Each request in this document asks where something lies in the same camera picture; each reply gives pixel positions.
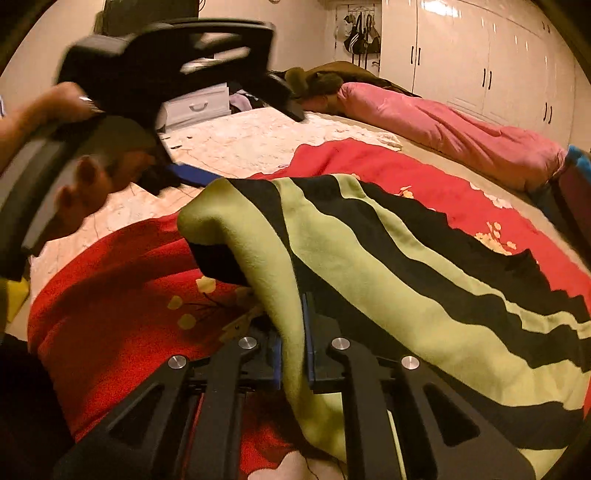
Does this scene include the green black striped frog sweater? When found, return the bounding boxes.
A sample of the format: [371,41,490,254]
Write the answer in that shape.
[177,174,591,480]

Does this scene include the hanging bags on wall hooks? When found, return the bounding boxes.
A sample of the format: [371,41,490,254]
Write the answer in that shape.
[342,4,382,70]

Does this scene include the yellow object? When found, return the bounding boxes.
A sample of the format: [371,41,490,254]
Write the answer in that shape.
[0,277,31,334]

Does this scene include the bed with beige sheet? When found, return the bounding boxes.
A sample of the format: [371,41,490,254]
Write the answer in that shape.
[300,111,591,259]

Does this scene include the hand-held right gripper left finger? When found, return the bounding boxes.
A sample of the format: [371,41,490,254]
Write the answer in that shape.
[53,314,283,480]

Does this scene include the red floral blanket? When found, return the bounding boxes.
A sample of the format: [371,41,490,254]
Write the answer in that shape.
[28,138,591,480]

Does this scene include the cream patterned blanket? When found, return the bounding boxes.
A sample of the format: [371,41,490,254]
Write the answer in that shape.
[30,108,402,278]

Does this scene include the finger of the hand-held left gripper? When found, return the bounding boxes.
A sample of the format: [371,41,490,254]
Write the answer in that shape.
[134,21,306,123]
[143,161,222,195]

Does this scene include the pile of dark clothes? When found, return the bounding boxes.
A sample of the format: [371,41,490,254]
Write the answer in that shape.
[228,80,262,114]

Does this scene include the black wall television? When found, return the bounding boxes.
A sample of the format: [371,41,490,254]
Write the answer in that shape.
[102,0,200,28]

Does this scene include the person's left forearm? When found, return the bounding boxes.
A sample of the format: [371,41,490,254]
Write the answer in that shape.
[0,108,21,174]

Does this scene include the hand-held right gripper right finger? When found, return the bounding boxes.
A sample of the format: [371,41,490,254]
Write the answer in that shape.
[300,293,536,480]

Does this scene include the teal cloth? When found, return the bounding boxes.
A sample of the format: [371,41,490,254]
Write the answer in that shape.
[566,144,591,172]

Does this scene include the pink duvet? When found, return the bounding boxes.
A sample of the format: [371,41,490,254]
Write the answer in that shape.
[337,82,568,192]

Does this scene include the white drawer chest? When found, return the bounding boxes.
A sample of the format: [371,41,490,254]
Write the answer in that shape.
[157,83,232,132]

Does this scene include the white wardrobe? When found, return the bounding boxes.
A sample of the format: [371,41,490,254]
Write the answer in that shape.
[379,0,591,155]

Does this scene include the person's left hand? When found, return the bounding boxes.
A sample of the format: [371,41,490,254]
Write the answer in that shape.
[14,82,158,243]

